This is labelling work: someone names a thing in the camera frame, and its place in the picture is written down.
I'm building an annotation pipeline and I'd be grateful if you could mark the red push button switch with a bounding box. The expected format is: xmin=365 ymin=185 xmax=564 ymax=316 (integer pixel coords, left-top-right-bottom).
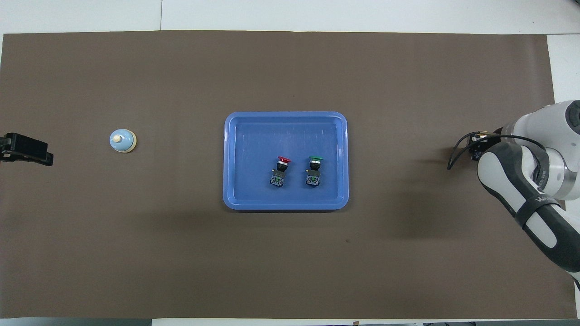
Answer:
xmin=270 ymin=156 xmax=292 ymax=188

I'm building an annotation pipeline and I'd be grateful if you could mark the green push button switch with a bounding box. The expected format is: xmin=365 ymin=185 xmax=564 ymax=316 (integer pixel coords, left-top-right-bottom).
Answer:
xmin=305 ymin=156 xmax=324 ymax=187

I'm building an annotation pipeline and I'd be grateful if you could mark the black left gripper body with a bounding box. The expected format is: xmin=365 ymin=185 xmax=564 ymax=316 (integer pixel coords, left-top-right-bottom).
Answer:
xmin=0 ymin=136 xmax=54 ymax=167

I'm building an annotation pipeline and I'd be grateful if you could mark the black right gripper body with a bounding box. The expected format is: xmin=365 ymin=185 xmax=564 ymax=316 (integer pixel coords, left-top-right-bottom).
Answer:
xmin=469 ymin=131 xmax=503 ymax=153

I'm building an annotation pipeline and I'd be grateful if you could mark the blue plastic tray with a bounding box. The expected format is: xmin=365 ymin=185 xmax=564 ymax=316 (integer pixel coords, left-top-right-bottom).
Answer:
xmin=222 ymin=111 xmax=350 ymax=211

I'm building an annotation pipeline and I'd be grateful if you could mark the brown table mat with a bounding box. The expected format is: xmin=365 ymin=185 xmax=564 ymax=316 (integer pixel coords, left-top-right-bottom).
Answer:
xmin=0 ymin=31 xmax=577 ymax=320

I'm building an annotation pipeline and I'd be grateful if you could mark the light blue desk bell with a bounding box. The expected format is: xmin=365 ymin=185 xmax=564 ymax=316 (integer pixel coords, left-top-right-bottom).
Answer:
xmin=109 ymin=129 xmax=137 ymax=153

